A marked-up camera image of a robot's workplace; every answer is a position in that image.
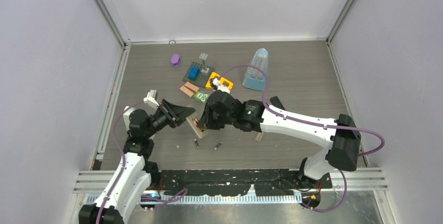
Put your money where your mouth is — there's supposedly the white remote control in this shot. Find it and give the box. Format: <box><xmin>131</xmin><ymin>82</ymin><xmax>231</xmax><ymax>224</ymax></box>
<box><xmin>186</xmin><ymin>116</ymin><xmax>207</xmax><ymax>139</ymax></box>

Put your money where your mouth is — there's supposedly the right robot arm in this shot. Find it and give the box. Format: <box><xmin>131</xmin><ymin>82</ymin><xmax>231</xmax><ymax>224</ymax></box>
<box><xmin>197</xmin><ymin>90</ymin><xmax>361</xmax><ymax>188</ymax></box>

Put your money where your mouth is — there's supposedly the green monster toy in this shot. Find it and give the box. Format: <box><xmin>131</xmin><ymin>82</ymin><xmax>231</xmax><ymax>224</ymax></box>
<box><xmin>193</xmin><ymin>91</ymin><xmax>210</xmax><ymax>103</ymax></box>

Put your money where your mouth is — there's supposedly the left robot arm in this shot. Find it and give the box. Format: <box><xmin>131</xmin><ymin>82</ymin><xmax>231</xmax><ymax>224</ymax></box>
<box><xmin>78</xmin><ymin>99</ymin><xmax>195</xmax><ymax>223</ymax></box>

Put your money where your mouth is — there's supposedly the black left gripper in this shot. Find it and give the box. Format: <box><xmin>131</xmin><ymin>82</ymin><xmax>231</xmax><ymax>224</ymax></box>
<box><xmin>145</xmin><ymin>99</ymin><xmax>194</xmax><ymax>138</ymax></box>

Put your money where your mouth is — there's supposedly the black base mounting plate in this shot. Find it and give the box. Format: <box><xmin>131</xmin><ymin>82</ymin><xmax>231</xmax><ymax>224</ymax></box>
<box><xmin>160</xmin><ymin>169</ymin><xmax>332</xmax><ymax>197</ymax></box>

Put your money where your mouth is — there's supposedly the yellow triangular toy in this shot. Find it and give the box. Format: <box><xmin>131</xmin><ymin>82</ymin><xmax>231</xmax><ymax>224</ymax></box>
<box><xmin>205</xmin><ymin>72</ymin><xmax>234</xmax><ymax>92</ymax></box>

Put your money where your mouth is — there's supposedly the black remote control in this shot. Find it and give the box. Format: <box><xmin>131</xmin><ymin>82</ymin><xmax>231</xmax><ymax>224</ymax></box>
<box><xmin>270</xmin><ymin>96</ymin><xmax>285</xmax><ymax>110</ymax></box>

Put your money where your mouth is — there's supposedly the grey building brick plate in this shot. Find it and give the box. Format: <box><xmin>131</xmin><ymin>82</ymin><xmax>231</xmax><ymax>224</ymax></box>
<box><xmin>182</xmin><ymin>62</ymin><xmax>215</xmax><ymax>88</ymax></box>

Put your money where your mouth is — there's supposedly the beige battery compartment cover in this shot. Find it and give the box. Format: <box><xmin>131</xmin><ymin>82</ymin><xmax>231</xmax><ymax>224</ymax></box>
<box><xmin>255</xmin><ymin>132</ymin><xmax>264</xmax><ymax>142</ymax></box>

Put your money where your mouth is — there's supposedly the blue translucent metronome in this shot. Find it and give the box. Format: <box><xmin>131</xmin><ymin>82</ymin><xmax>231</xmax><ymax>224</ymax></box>
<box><xmin>242</xmin><ymin>48</ymin><xmax>269</xmax><ymax>91</ymax></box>

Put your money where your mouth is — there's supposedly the purple cap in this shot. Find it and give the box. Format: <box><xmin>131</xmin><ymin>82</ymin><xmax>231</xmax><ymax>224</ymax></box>
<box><xmin>170</xmin><ymin>54</ymin><xmax>181</xmax><ymax>67</ymax></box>

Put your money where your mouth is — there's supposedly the grey brick post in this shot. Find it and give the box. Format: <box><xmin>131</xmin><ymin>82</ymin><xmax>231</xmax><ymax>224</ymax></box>
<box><xmin>199</xmin><ymin>53</ymin><xmax>209</xmax><ymax>74</ymax></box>

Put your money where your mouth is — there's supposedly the tan wooden block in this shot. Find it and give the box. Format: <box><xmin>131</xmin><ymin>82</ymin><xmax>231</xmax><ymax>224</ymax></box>
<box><xmin>180</xmin><ymin>86</ymin><xmax>195</xmax><ymax>97</ymax></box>
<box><xmin>184</xmin><ymin>82</ymin><xmax>199</xmax><ymax>92</ymax></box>

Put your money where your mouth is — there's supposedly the blue building brick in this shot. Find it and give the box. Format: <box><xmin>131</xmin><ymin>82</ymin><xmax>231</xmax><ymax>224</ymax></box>
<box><xmin>188</xmin><ymin>66</ymin><xmax>200</xmax><ymax>80</ymax></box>

